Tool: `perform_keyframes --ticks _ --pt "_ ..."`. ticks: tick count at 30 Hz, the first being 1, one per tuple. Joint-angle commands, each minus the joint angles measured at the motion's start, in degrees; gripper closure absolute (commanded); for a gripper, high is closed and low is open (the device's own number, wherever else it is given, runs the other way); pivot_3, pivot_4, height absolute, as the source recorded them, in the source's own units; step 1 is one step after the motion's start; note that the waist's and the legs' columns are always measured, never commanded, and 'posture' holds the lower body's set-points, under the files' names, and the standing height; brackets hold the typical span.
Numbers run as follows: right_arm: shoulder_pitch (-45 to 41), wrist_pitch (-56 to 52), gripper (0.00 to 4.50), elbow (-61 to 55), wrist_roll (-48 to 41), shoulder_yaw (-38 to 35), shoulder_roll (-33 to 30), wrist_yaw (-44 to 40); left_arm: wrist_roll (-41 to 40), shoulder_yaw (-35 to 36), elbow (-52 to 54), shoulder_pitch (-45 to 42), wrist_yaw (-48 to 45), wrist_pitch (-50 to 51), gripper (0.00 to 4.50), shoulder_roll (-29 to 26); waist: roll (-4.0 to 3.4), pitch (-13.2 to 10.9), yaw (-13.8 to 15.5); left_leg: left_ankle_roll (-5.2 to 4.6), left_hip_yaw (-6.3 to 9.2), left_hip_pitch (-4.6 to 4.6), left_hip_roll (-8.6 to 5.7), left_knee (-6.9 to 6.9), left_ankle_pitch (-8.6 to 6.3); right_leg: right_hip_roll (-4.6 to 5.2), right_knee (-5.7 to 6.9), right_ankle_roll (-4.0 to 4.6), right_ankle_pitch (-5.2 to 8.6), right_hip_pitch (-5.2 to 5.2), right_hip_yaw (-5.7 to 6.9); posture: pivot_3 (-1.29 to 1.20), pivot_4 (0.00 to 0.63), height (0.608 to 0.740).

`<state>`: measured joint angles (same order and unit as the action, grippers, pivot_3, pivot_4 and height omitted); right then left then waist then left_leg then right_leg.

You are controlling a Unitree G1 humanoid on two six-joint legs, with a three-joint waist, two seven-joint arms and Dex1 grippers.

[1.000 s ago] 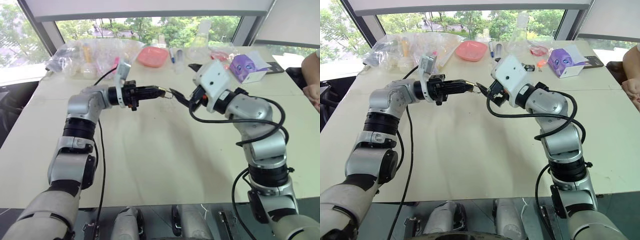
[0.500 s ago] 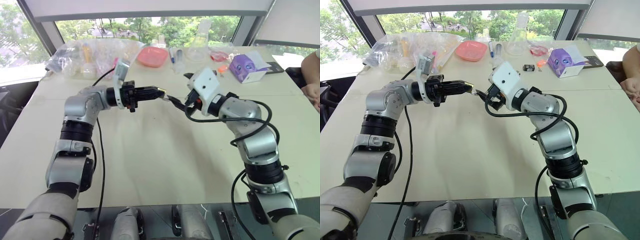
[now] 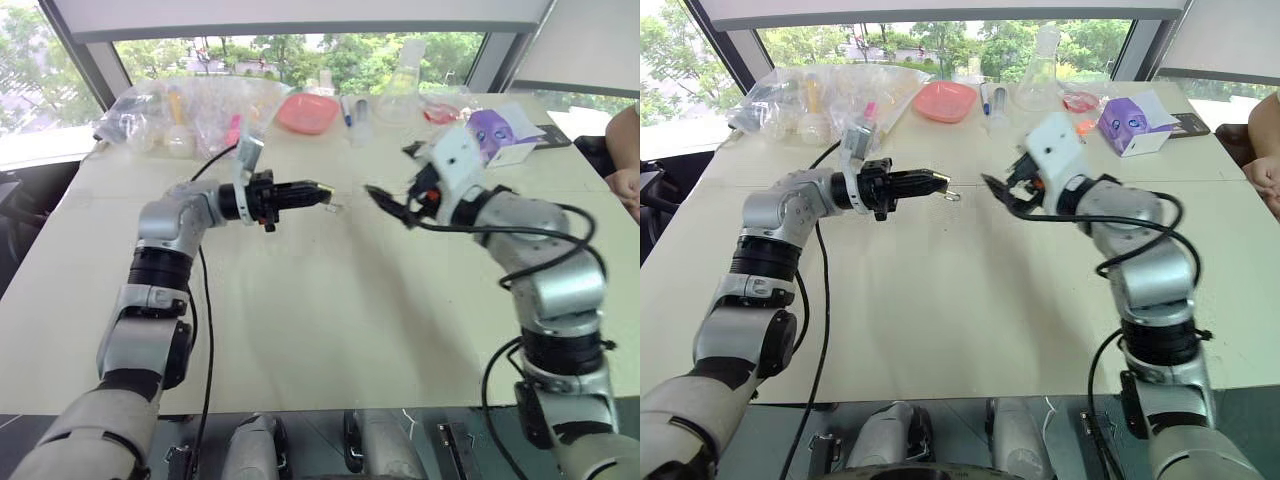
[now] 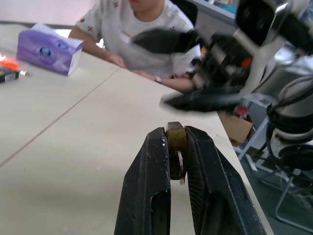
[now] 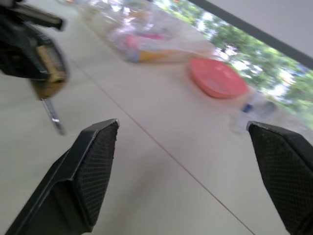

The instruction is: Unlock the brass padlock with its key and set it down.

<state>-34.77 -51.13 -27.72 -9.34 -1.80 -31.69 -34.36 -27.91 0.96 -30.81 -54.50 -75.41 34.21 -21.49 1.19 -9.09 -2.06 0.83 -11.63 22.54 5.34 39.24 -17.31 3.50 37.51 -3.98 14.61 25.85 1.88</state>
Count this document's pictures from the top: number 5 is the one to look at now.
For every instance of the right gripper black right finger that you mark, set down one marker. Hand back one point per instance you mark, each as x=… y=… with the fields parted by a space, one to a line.
x=288 y=176

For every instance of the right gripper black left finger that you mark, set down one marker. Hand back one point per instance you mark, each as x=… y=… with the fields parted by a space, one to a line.
x=73 y=191

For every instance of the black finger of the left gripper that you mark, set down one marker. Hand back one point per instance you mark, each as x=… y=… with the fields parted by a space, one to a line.
x=22 y=54
x=41 y=17

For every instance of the silver padlock key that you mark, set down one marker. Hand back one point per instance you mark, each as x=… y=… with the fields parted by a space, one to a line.
x=52 y=115

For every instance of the clear plastic water bottle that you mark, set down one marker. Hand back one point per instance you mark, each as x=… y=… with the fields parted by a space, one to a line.
x=254 y=110

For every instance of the pink item in bag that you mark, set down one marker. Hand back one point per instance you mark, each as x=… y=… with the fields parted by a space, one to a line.
x=144 y=40

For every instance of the clear plastic bag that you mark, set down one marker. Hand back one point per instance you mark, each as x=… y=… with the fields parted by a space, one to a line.
x=156 y=27

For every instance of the salmon pink plastic plate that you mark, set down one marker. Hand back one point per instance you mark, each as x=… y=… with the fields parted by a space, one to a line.
x=217 y=78

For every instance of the yellow item in bag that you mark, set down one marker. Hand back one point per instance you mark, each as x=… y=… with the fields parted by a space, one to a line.
x=161 y=55

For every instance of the dark window frame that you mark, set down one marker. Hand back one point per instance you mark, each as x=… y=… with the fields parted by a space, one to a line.
x=256 y=31

